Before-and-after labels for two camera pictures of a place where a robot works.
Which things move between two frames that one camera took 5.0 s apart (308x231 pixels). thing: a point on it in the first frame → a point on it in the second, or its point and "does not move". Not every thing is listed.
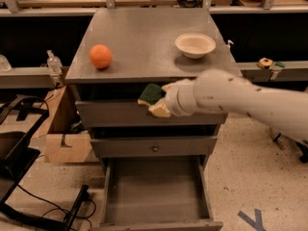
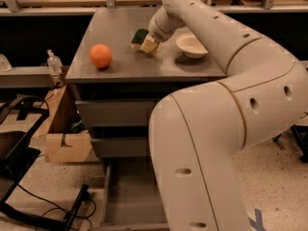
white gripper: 172,100 → 158,34
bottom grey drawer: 156,192 does not move
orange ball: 100,56 does not move
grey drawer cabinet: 154,177 does not move
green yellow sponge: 151,94 → 139,38
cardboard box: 63,137 does not move
